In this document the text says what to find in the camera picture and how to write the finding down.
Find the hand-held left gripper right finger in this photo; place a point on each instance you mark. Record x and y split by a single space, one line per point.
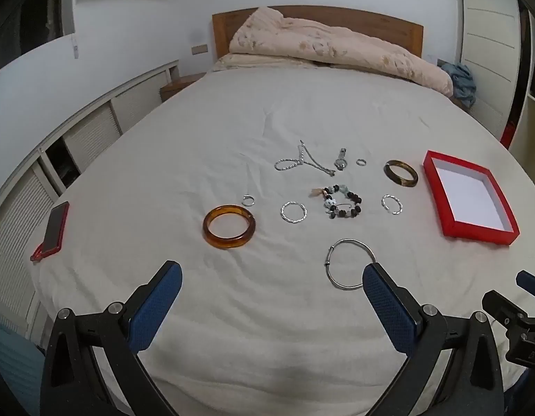
389 307

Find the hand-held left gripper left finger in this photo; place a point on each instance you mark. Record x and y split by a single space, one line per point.
157 307

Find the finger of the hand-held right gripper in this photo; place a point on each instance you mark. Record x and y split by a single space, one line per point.
499 305
530 279

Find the thin silver bangle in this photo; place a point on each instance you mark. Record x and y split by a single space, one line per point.
329 256

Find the amber bangle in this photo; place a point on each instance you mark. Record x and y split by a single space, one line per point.
224 245

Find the twisted silver hoop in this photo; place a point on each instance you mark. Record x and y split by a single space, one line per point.
282 212
383 204

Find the red box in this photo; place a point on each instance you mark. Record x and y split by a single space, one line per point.
467 190

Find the dark brown bangle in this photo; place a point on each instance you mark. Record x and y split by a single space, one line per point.
406 184

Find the phone in red case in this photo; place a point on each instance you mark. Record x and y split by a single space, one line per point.
55 225

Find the red item beside wardrobe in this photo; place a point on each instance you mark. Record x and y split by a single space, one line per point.
508 132

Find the teal cloth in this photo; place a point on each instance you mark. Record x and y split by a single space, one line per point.
11 364

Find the low white cabinet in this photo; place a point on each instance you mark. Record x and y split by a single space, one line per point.
94 130

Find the blue crumpled cloth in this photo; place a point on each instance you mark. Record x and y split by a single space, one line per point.
460 82

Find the wooden nightstand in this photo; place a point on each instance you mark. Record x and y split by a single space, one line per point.
176 86

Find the white wardrobe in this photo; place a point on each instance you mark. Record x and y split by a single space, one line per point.
484 30

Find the beige floral quilt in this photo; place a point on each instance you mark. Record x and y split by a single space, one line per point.
337 47

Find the wooden headboard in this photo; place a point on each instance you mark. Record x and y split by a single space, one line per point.
380 26

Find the wall socket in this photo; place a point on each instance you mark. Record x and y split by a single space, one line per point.
200 49

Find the white wall tag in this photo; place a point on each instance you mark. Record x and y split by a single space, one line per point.
76 47

